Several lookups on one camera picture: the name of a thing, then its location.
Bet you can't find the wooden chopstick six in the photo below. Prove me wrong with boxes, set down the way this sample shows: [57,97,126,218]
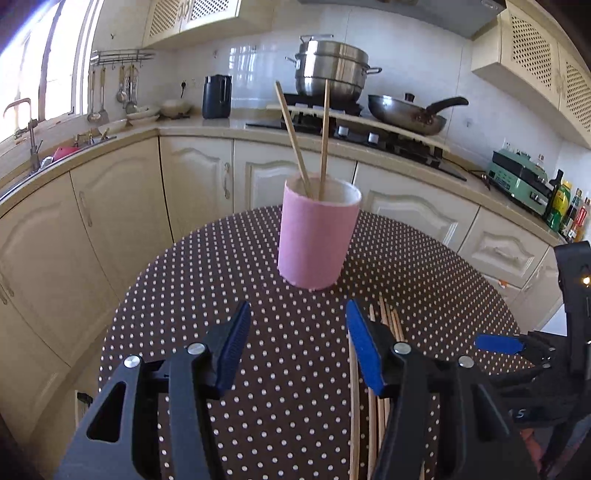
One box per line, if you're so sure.
[379,295,390,446]

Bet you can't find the wooden chopstick three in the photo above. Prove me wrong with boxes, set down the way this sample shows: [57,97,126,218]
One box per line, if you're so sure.
[348,335,361,480]

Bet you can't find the wooden chopstick seven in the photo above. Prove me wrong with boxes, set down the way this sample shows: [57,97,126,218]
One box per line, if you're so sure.
[390,310,404,342]

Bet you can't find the wooden chopstick two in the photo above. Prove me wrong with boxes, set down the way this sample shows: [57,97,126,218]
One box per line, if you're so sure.
[274,80,312,199]

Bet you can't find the wooden chopstick four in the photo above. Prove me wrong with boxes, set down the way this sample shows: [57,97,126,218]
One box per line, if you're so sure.
[367,388,378,480]

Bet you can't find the brown polka dot tablecloth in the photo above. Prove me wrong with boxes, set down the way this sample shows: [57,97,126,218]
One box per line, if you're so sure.
[98,207,527,479]

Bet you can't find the green electric cooker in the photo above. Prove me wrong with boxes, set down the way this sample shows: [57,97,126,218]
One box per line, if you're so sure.
[487,149,552,217]

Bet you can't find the pink cylindrical cup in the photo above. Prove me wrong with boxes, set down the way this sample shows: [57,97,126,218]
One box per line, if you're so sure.
[277,176,363,290]

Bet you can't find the white stone board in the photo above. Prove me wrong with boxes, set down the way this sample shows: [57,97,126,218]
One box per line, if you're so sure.
[266,103,451,152]

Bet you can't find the chrome sink faucet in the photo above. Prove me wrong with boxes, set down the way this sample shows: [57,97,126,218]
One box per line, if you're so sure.
[3,97,43,173]

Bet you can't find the black gas stove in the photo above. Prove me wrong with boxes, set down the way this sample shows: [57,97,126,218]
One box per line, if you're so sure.
[244,93,469,182]

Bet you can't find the stacked white bowls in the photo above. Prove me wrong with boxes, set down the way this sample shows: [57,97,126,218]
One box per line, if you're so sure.
[160,99,192,119]

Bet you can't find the dark blue electric kettle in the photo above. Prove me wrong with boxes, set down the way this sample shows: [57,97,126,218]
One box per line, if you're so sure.
[201,74,232,119]

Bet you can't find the grey range hood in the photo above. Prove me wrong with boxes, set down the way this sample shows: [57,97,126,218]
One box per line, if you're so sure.
[303,0,507,38]

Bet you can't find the stainless steel steamer pot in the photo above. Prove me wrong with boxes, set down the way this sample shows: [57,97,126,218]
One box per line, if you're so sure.
[287,34,383,103]

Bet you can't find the window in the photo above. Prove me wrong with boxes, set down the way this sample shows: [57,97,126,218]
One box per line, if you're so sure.
[1,1,103,140]

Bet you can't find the upper left lattice cabinet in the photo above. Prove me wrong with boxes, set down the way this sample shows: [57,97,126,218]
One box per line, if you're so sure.
[142,0,276,49]

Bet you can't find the steel wok black handle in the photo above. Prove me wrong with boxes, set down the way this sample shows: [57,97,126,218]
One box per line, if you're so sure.
[368,95,469,136]

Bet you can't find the wall utensil rack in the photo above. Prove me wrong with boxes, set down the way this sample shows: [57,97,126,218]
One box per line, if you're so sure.
[90,49,156,66]

